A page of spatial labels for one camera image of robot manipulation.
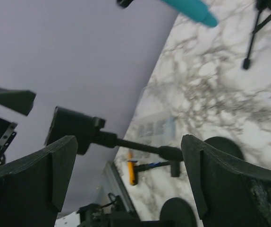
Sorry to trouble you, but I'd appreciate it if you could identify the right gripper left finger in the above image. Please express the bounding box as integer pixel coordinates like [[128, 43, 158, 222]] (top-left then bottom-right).
[[0, 136, 78, 227]]

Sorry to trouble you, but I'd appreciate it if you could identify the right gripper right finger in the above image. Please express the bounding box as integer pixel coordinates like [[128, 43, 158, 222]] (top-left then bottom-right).
[[181, 135, 271, 227]]

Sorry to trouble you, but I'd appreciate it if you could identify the tall black clip stand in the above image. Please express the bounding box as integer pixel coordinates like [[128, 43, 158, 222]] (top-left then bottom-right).
[[45, 106, 245, 162]]

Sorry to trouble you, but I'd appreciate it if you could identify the blue microphone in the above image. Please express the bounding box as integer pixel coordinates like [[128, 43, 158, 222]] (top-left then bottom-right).
[[163, 0, 218, 27]]

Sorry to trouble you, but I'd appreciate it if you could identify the black tripod shock-mount stand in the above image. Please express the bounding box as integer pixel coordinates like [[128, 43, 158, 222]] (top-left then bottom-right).
[[116, 0, 271, 70]]

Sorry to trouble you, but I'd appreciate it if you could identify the short black clip stand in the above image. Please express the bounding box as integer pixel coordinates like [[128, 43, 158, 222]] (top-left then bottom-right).
[[160, 197, 197, 227]]

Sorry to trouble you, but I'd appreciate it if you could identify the clear plastic screw box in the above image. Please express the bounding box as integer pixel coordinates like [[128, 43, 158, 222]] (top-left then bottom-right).
[[130, 87, 176, 145]]

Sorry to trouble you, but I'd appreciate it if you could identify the orange yellow tool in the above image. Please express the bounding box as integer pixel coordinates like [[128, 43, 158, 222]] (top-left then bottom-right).
[[127, 151, 137, 186]]

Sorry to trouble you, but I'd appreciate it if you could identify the black t-handle tool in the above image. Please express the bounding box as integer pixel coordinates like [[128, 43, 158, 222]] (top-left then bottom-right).
[[134, 161, 181, 177]]

